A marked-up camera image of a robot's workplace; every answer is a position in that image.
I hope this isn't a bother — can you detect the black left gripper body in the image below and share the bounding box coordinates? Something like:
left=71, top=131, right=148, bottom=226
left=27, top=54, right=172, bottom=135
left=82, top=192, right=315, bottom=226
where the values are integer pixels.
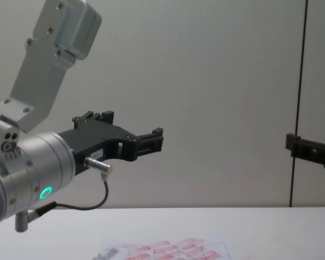
left=58, top=120, right=132, bottom=177

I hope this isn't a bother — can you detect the white table cloth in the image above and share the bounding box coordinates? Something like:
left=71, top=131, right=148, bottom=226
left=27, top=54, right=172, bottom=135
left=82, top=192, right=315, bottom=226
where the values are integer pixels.
left=0, top=206, right=325, bottom=260

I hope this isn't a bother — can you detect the clear plastic case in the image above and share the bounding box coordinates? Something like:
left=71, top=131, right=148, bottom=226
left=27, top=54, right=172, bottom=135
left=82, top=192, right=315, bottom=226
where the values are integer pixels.
left=93, top=233, right=233, bottom=260

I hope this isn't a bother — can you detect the thin dark cable silver plug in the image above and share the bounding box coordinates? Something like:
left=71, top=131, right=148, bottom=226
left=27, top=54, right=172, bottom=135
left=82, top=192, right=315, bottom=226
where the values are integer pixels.
left=27, top=156, right=114, bottom=222

